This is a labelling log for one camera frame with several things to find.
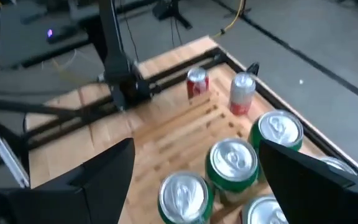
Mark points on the white floor scrap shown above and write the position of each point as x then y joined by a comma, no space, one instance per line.
301,81

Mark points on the silver and pink can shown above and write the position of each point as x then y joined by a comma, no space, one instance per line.
242,93

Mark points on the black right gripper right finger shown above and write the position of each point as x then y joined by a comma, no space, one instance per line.
306,193

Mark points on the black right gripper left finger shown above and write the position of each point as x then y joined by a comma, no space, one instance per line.
104,186

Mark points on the black metal table frame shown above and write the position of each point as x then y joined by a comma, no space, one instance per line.
82,115

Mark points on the black desk leg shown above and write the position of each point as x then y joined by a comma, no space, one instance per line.
174,12

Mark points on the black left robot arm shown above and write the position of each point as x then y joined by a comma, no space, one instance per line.
129,87

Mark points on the red cola can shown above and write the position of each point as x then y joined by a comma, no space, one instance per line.
197,83

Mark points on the grey desk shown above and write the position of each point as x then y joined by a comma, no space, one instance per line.
26,40

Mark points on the silver metal bracket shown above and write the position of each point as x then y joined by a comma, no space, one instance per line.
9,160

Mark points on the black computer mouse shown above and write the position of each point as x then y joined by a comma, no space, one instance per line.
59,33

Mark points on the wooden slatted shelf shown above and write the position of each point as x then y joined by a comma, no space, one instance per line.
179,137

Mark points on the green Sprite can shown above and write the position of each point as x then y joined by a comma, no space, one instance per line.
183,199
280,128
232,163

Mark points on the small black clamp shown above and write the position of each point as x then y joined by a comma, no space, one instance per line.
253,68

